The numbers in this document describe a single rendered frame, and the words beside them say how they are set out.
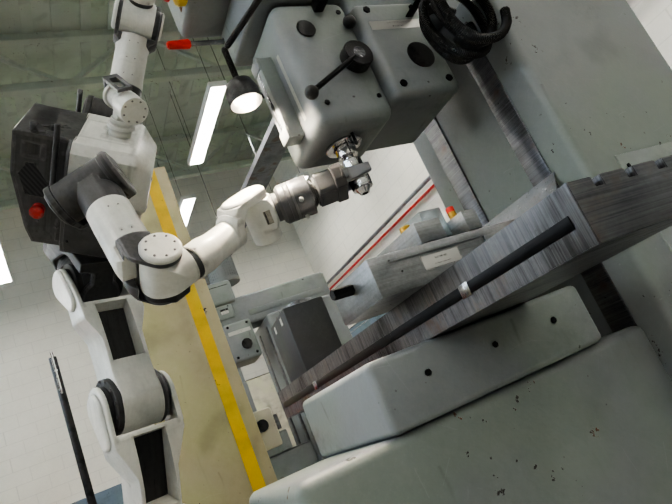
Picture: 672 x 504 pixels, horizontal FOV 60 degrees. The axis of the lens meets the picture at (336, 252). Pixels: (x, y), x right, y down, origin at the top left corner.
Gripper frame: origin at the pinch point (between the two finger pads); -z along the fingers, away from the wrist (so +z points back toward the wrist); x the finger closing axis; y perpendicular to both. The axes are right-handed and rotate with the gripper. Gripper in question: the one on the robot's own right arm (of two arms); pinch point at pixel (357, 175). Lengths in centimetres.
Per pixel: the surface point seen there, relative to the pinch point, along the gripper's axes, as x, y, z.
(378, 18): -4.5, -32.1, -18.5
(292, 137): -6.7, -10.8, 10.3
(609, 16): 11, -20, -77
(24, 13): 430, -493, 203
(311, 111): -10.8, -12.7, 4.9
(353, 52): -10.3, -22.4, -8.5
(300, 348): 38, 25, 27
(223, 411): 154, 23, 76
